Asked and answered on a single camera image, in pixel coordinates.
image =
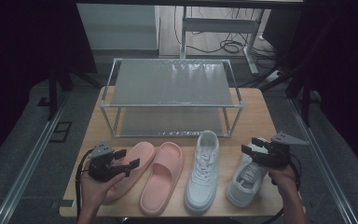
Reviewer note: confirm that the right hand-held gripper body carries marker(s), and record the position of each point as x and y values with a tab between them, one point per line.
276	155

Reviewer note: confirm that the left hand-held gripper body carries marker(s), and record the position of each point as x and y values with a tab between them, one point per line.
101	168

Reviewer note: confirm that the pink slipper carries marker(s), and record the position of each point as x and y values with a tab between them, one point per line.
141	155
161	183

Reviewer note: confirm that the white sneaker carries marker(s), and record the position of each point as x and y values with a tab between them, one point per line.
242	193
200	189

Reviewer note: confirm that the grey two-tier shoe rack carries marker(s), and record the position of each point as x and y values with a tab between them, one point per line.
171	84

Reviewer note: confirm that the person's right hand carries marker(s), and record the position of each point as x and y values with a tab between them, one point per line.
284	180

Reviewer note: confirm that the person's left hand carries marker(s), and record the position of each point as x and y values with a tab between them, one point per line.
94	194

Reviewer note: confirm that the black metal stand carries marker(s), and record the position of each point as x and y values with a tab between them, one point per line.
53	93
306	105

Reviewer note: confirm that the white power strip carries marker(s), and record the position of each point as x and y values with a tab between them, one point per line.
274	76

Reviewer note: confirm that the black box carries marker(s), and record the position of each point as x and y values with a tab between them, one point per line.
281	31

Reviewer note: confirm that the dark curtain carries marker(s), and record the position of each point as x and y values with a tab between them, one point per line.
18	46
348	62

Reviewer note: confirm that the white cabinet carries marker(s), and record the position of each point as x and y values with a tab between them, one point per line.
118	28

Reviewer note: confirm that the metal floor rail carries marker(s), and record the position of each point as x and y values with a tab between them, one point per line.
28	165
323	165

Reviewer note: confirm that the white metal desk frame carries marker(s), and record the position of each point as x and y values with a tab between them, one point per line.
217	25

